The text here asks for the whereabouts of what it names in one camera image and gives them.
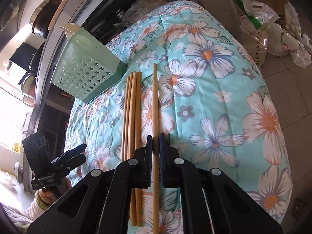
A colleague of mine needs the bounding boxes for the wooden chopstick single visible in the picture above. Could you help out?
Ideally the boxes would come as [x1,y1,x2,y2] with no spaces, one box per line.
[152,63,159,234]

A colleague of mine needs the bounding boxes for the cream shell-shaped plastic spoon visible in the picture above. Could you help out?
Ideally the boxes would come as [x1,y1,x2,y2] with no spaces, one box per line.
[60,23,80,40]

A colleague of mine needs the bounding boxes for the pink sleeve left forearm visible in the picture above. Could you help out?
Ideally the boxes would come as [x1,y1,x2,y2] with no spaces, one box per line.
[3,189,53,233]

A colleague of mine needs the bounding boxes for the person's left hand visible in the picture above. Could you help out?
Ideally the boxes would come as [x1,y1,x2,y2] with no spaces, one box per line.
[39,177,71,206]

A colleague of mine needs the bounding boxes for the wooden chopstick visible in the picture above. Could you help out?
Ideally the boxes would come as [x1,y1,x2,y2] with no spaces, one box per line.
[125,72,133,160]
[128,72,137,226]
[121,76,131,161]

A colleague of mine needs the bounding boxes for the floral turquoise quilted cloth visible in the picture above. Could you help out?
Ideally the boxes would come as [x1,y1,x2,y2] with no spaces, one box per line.
[65,1,293,224]

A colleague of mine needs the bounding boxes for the green plastic utensil holder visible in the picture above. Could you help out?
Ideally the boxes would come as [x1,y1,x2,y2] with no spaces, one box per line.
[51,27,128,104]

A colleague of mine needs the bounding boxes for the black frying pan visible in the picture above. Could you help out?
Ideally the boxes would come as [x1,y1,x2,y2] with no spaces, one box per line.
[18,42,45,85]

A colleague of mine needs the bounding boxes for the black cooking pot with lid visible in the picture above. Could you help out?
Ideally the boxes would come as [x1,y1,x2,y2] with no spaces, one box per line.
[29,0,62,39]

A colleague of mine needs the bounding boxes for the plastic bags on floor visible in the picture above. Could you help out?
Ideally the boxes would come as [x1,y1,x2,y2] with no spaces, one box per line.
[235,0,311,69]

